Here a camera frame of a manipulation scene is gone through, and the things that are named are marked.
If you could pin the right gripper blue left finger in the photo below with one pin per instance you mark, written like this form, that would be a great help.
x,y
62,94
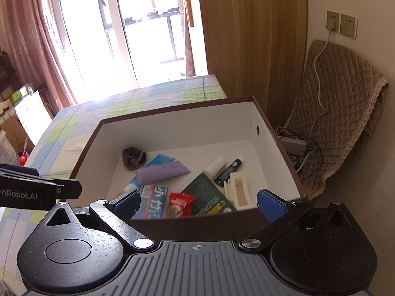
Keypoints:
x,y
113,216

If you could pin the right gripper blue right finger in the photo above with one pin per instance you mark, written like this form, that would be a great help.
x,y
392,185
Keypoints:
x,y
282,216

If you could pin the blue cream tube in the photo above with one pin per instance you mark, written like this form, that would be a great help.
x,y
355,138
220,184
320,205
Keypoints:
x,y
147,174

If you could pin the blue white tissue pack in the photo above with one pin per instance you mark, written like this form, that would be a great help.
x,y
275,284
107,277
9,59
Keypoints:
x,y
153,202

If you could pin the purple tube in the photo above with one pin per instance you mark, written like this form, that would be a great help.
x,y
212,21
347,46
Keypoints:
x,y
170,170

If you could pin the cream hair claw clip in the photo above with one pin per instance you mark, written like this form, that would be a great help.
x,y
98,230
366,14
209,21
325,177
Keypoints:
x,y
237,191

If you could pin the brown hair scrunchie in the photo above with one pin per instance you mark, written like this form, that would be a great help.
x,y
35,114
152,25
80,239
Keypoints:
x,y
133,158

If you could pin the red snack packet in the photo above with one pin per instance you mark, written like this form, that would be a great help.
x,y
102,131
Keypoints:
x,y
180,205

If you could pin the dark green small tube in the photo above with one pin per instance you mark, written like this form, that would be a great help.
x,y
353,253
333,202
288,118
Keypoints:
x,y
225,175

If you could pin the dark green package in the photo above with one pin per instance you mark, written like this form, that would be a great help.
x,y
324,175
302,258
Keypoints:
x,y
208,200

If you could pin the small white pill bottle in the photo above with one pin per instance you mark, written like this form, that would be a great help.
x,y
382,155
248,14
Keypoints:
x,y
214,167

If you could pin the red ornament on stick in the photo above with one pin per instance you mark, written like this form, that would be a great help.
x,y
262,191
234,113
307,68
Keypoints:
x,y
24,155

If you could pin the clear plastic bag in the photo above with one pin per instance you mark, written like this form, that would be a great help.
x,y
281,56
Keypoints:
x,y
7,152

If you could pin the white power adapter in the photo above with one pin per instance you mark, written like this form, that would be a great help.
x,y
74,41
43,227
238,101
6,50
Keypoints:
x,y
293,146

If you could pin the white paper bag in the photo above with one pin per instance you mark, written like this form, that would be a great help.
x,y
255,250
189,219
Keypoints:
x,y
33,116

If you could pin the brown cardboard box white inside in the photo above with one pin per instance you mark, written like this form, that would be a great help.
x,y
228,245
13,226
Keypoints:
x,y
193,134

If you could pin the green gift box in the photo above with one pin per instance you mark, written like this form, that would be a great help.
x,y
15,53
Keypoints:
x,y
21,93

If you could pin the black folding step ladder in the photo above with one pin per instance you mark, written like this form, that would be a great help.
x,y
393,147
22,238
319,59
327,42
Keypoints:
x,y
9,82

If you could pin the brown quilted cushion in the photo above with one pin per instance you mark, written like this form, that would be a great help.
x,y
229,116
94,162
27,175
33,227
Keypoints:
x,y
339,103

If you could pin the pink curtain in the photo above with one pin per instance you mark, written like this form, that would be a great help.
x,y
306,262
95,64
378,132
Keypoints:
x,y
36,49

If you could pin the wooden wardrobe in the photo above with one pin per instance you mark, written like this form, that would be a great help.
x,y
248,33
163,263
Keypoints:
x,y
257,48

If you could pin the wall power sockets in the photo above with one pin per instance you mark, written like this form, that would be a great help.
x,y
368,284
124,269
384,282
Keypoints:
x,y
342,24

